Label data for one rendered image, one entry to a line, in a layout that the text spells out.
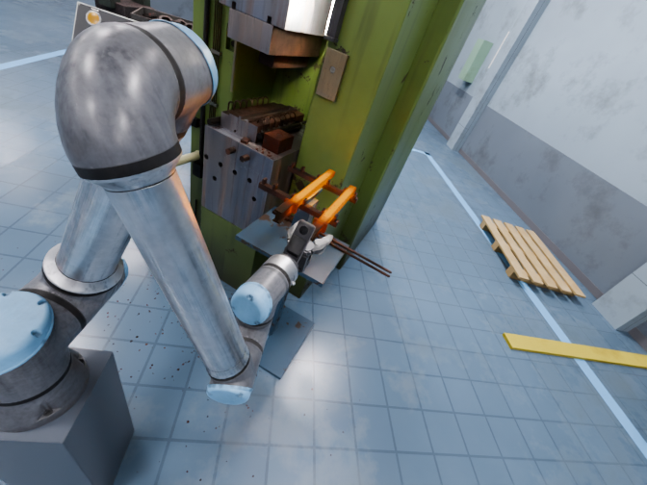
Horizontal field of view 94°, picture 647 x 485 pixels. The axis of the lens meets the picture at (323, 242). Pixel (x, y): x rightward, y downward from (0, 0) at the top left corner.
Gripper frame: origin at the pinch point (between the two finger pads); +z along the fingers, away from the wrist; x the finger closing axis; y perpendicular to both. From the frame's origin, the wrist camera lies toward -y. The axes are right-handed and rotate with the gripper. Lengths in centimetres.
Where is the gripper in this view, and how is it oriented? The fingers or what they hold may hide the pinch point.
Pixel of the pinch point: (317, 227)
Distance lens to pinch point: 93.2
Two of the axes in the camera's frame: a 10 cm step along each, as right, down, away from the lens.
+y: -2.8, 7.4, 6.0
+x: 8.8, 4.6, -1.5
